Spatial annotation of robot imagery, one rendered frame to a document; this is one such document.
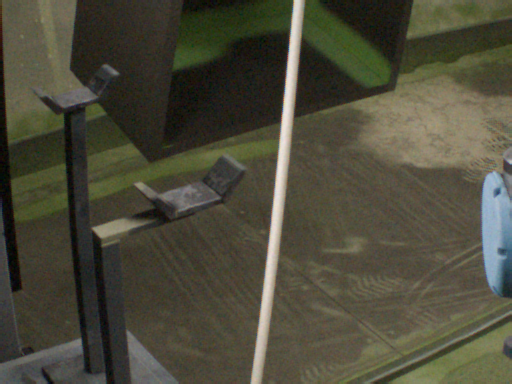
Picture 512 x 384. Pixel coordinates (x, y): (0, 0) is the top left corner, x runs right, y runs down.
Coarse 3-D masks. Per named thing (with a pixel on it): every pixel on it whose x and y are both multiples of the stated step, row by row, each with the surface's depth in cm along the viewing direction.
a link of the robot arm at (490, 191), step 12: (504, 156) 133; (504, 168) 133; (492, 180) 132; (504, 180) 132; (492, 192) 132; (504, 192) 130; (492, 204) 132; (504, 204) 129; (492, 216) 132; (504, 216) 129; (492, 228) 133; (504, 228) 128; (492, 240) 133; (504, 240) 128; (492, 252) 133; (504, 252) 129; (492, 264) 133; (504, 264) 129; (492, 276) 134; (504, 276) 130; (492, 288) 135; (504, 288) 131
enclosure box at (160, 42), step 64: (128, 0) 214; (192, 0) 253; (256, 0) 264; (320, 0) 266; (384, 0) 247; (128, 64) 220; (192, 64) 250; (256, 64) 253; (320, 64) 257; (384, 64) 254; (128, 128) 227; (192, 128) 233; (256, 128) 236
